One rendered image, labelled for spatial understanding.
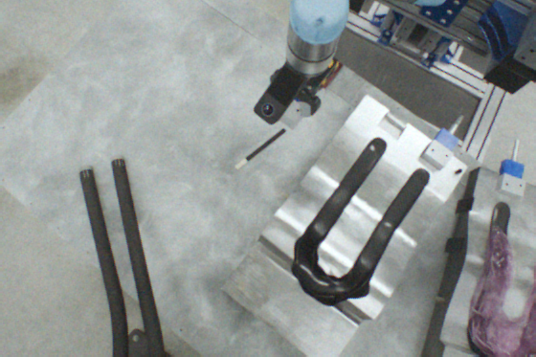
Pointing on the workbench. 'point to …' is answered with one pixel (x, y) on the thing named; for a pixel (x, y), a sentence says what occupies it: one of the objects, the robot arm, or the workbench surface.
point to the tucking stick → (260, 148)
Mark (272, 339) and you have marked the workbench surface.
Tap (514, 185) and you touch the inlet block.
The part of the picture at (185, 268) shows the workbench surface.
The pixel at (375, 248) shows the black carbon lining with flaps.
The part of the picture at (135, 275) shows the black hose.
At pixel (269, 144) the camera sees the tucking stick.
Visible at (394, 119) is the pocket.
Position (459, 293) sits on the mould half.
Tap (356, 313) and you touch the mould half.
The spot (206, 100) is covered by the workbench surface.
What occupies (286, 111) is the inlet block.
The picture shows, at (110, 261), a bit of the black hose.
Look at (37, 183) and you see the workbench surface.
